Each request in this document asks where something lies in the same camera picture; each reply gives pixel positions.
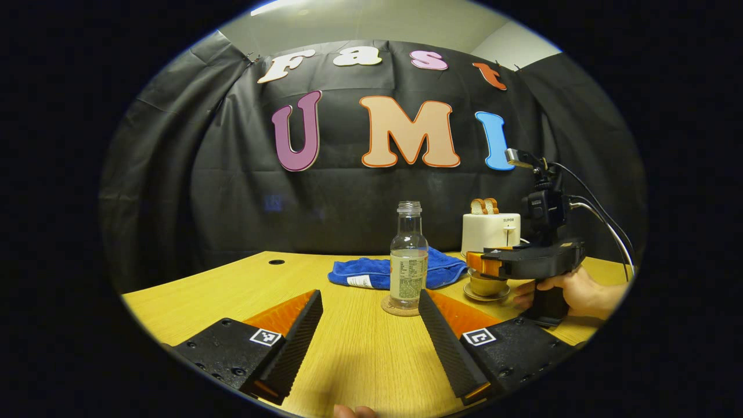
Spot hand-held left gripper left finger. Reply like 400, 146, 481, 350
171, 289, 324, 406

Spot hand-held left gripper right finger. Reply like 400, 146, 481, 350
418, 289, 572, 406

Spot yellow ceramic teacup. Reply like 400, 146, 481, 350
468, 268, 510, 298

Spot round cork coaster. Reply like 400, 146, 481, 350
381, 294, 427, 318

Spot clear glass water bottle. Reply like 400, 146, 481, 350
389, 201, 429, 309

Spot cream toaster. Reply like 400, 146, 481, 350
461, 212, 522, 259

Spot blue towel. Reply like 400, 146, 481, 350
327, 247, 468, 290

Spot black backdrop cloth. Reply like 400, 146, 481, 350
99, 39, 648, 291

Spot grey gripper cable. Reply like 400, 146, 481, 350
569, 200, 634, 273

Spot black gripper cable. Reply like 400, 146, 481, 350
551, 163, 636, 256

